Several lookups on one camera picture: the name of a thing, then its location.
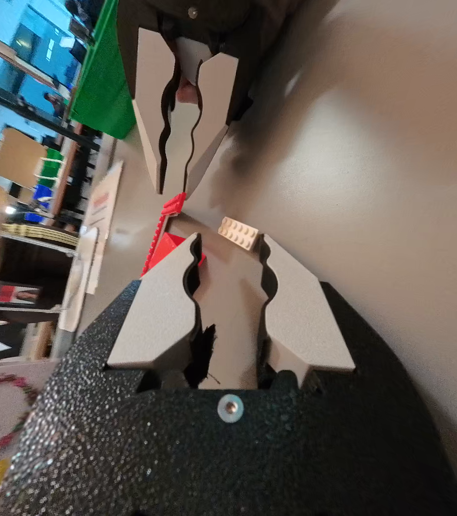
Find blue storage bins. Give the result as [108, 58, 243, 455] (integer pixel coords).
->
[24, 185, 54, 223]

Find person's right hand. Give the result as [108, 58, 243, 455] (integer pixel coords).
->
[176, 78, 199, 104]

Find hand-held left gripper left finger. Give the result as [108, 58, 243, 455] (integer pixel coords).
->
[108, 232, 203, 370]

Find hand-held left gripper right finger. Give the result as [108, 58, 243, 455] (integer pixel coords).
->
[258, 233, 356, 388]

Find small tan lego plate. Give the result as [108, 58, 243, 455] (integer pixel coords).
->
[217, 216, 260, 253]

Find white paper sheets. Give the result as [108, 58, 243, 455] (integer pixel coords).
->
[84, 160, 125, 296]

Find red plastic block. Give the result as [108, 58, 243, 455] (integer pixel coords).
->
[147, 232, 207, 277]

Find green storage bins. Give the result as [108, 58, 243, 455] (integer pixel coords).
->
[37, 148, 65, 189]

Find green plastic bin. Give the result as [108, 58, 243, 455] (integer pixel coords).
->
[68, 0, 137, 140]

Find red angled lego plate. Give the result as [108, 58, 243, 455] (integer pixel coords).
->
[141, 192, 187, 279]

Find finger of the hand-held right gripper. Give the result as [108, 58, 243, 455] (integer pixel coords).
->
[132, 27, 182, 195]
[176, 37, 240, 200]

